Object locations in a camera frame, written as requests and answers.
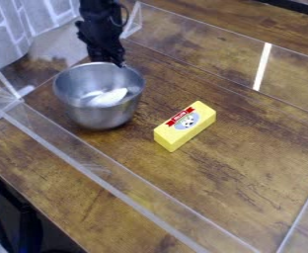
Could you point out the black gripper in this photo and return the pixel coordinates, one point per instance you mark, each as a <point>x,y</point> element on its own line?
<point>100,29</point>

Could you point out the silver metal pot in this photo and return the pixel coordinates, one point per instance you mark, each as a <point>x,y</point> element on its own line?
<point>80,82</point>

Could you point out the white brick pattern curtain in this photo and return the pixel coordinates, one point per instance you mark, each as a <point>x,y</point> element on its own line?
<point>28,18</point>

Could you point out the yellow butter block toy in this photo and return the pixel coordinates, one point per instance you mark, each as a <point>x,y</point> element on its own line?
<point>183,126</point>

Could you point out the clear acrylic enclosure wall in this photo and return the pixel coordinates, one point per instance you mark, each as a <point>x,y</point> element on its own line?
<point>230,192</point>

